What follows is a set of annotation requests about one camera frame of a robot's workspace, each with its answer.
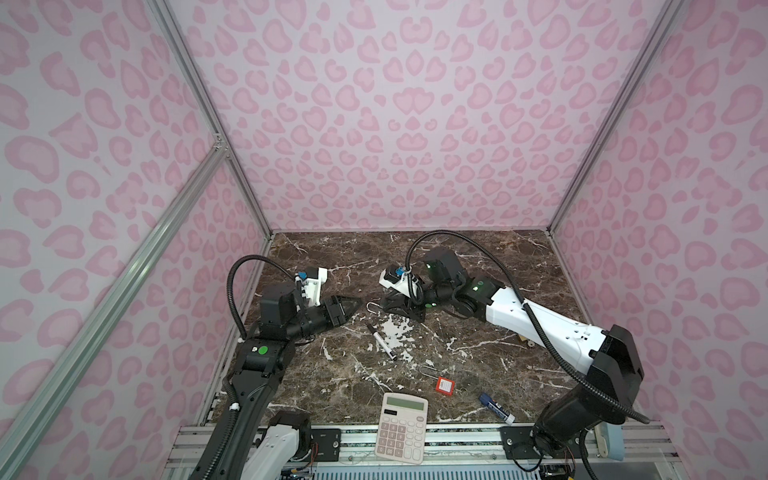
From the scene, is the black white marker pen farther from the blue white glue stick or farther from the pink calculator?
the blue white glue stick

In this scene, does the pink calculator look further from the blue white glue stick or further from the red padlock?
the blue white glue stick

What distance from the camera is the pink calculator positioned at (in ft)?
2.39

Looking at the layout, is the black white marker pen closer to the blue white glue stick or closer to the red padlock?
the red padlock

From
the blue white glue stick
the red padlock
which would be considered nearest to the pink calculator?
the red padlock

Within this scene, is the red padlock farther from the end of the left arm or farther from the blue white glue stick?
the end of the left arm

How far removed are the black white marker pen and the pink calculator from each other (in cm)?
12

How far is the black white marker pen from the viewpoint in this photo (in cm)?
89

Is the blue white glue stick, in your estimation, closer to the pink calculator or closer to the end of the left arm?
the pink calculator
